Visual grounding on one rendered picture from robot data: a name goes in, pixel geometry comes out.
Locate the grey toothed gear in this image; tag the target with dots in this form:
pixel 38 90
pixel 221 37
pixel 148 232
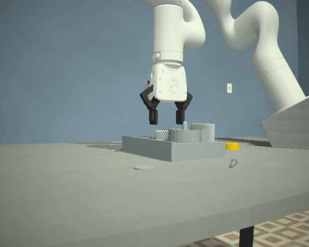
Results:
pixel 162 134

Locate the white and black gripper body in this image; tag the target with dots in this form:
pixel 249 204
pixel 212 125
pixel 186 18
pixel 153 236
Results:
pixel 169 82

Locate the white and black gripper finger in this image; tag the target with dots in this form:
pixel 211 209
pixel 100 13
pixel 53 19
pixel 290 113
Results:
pixel 151 105
pixel 182 106

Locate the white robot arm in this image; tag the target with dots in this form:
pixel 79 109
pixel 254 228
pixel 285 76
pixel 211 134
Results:
pixel 177 26

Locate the yellow short cylinder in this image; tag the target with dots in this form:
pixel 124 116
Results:
pixel 232 146

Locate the grey flat round disc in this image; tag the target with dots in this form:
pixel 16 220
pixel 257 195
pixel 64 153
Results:
pixel 144 167

